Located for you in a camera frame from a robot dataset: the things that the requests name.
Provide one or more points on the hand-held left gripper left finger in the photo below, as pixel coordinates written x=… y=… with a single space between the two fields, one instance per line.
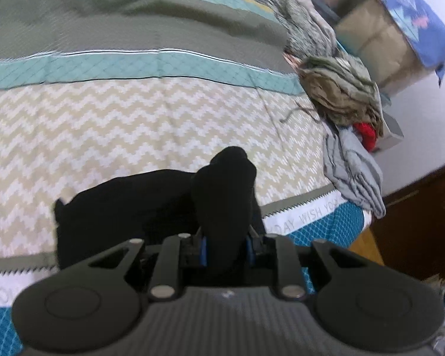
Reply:
x=204 y=253

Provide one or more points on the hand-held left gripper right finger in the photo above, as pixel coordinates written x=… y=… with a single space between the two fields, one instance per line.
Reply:
x=249 y=251

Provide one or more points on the black pants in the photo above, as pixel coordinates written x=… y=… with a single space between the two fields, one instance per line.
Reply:
x=152 y=207

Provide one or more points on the grey crumpled cloth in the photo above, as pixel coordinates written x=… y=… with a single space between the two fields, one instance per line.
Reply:
x=352 y=170

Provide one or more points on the red cloth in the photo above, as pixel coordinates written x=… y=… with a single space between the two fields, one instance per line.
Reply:
x=365 y=135

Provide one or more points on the dark wooden furniture panel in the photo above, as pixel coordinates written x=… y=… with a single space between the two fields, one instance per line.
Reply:
x=419 y=215

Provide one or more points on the small grey box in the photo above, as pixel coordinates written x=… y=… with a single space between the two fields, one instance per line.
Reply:
x=393 y=131

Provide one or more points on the olive green crumpled cloth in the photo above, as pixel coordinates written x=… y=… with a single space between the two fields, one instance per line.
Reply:
x=341 y=85

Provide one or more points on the floral patchwork quilt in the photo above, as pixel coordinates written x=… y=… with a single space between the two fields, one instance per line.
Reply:
x=296 y=22

